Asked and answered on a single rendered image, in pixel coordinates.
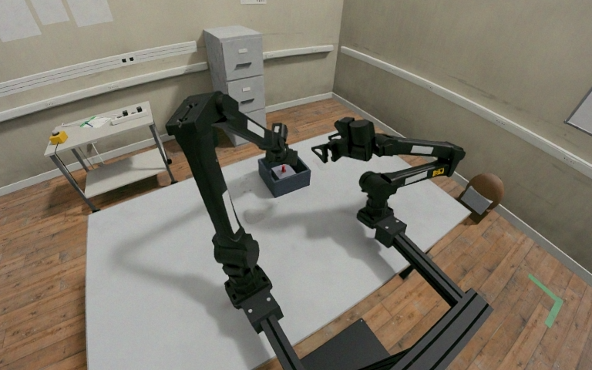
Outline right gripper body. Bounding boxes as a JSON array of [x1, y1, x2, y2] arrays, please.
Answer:
[[321, 138, 352, 162]]

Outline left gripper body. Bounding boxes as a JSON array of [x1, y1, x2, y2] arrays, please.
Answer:
[[265, 149, 298, 166]]

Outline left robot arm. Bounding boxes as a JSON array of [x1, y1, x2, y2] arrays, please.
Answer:
[[165, 91, 289, 305]]

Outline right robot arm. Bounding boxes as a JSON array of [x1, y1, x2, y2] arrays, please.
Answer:
[[334, 116, 466, 224]]

